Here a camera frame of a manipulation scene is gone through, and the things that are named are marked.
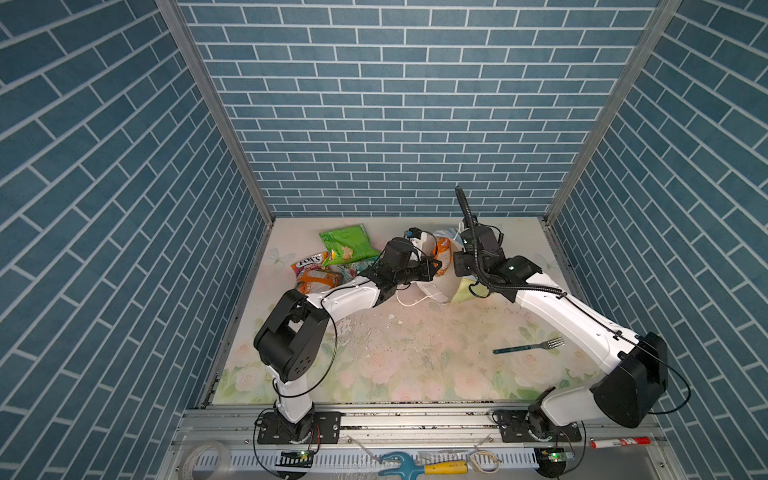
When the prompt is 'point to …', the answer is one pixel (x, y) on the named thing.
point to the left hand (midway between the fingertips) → (442, 264)
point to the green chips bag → (346, 245)
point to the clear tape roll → (185, 469)
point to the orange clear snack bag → (313, 280)
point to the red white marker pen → (596, 443)
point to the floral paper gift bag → (443, 288)
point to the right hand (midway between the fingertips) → (461, 249)
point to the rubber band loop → (479, 458)
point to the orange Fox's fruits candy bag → (314, 261)
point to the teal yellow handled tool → (405, 469)
